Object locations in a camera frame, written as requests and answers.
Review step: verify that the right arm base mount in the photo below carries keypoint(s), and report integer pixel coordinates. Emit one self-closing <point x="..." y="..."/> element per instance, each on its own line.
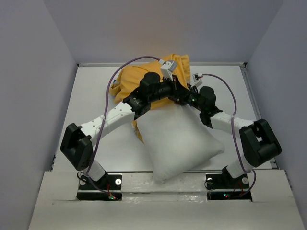
<point x="221" y="186"/>

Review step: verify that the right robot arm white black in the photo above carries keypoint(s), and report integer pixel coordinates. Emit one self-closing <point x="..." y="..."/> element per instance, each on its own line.
<point x="234" y="125"/>

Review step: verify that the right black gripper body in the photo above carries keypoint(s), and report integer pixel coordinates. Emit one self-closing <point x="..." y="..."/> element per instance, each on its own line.
<point x="196" y="104"/>

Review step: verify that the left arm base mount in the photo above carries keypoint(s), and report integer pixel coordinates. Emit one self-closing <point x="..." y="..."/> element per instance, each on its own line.
<point x="107" y="190"/>

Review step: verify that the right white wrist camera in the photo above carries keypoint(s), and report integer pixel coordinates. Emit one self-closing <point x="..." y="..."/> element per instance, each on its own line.
<point x="196" y="80"/>

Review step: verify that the aluminium frame rail back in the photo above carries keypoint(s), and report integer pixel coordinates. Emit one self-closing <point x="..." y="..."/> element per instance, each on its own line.
<point x="241" y="64"/>

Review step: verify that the aluminium frame rail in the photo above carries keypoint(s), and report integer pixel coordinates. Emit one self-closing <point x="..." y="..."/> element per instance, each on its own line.
<point x="256" y="107"/>
<point x="241" y="64"/>

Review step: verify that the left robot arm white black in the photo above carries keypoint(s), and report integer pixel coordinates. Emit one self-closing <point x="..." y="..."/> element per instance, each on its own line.
<point x="79" y="143"/>

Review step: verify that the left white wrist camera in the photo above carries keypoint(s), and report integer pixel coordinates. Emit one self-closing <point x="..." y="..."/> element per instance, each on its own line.
<point x="167" y="68"/>

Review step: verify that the white pillow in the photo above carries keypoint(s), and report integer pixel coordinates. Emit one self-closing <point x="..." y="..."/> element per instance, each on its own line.
<point x="176" y="141"/>

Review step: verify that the yellow blue pillowcase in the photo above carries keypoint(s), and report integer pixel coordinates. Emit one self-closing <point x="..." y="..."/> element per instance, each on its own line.
<point x="131" y="75"/>

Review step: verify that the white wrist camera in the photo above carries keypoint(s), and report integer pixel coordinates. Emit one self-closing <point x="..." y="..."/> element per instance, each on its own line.
<point x="196" y="80"/>
<point x="167" y="68"/>

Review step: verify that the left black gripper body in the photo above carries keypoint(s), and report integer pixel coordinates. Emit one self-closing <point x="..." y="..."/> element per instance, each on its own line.
<point x="164" y="92"/>

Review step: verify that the aluminium frame rail right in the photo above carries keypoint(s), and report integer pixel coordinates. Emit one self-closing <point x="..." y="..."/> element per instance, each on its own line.
<point x="256" y="107"/>

